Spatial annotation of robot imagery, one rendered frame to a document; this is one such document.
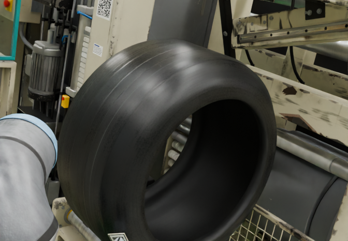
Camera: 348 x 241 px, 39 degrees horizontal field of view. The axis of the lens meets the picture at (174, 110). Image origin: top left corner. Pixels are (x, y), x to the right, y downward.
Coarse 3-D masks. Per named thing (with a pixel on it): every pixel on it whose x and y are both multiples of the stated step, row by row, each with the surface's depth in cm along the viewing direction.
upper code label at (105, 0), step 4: (100, 0) 141; (104, 0) 139; (108, 0) 137; (112, 0) 136; (100, 4) 141; (104, 4) 139; (108, 4) 138; (100, 8) 141; (104, 8) 139; (108, 8) 138; (96, 12) 142; (100, 12) 141; (104, 12) 139; (108, 12) 138; (100, 16) 141; (104, 16) 139; (108, 16) 138
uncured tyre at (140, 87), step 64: (128, 64) 116; (192, 64) 111; (64, 128) 118; (128, 128) 104; (192, 128) 155; (256, 128) 143; (64, 192) 123; (128, 192) 106; (192, 192) 155; (256, 192) 136
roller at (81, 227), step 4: (72, 212) 143; (68, 216) 143; (72, 216) 142; (76, 216) 141; (68, 220) 144; (72, 220) 141; (76, 220) 140; (80, 220) 140; (72, 224) 142; (76, 224) 140; (80, 224) 139; (84, 224) 138; (76, 228) 140; (80, 228) 138; (84, 228) 137; (88, 228) 137; (80, 232) 138; (84, 232) 136; (88, 232) 136; (92, 232) 135; (84, 236) 137; (88, 236) 135; (92, 236) 134; (96, 236) 133; (88, 240) 135; (92, 240) 133; (96, 240) 132; (100, 240) 132
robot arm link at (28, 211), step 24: (0, 144) 66; (0, 168) 63; (24, 168) 65; (0, 192) 61; (24, 192) 62; (0, 216) 60; (24, 216) 61; (48, 216) 64; (0, 240) 59; (24, 240) 60; (48, 240) 63
